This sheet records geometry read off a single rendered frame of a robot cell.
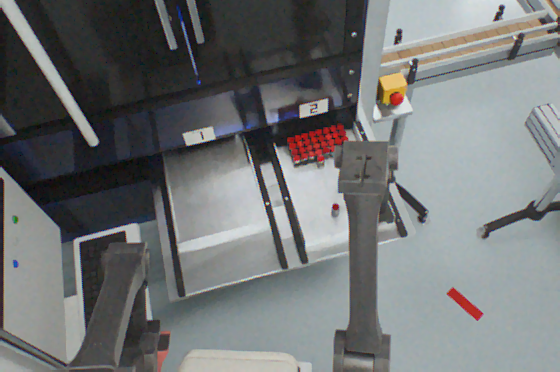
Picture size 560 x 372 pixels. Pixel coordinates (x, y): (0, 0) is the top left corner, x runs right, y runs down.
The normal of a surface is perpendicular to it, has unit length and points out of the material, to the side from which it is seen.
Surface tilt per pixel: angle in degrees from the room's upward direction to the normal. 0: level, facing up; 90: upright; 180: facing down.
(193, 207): 0
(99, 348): 41
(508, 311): 0
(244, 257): 0
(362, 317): 51
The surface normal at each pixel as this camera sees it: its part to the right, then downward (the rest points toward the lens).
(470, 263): -0.06, -0.52
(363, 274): -0.22, 0.32
